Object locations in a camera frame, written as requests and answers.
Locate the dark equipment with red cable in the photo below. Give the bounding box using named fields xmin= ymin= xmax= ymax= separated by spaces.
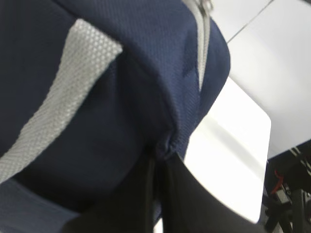
xmin=262 ymin=141 xmax=311 ymax=233

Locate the navy lunch bag grey trim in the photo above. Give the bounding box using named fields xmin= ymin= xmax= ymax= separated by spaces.
xmin=0 ymin=0 xmax=230 ymax=233

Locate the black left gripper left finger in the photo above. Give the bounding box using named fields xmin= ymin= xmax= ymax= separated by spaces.
xmin=62 ymin=156 xmax=155 ymax=233

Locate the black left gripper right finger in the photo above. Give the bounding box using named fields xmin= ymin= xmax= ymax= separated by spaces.
xmin=160 ymin=155 xmax=265 ymax=233

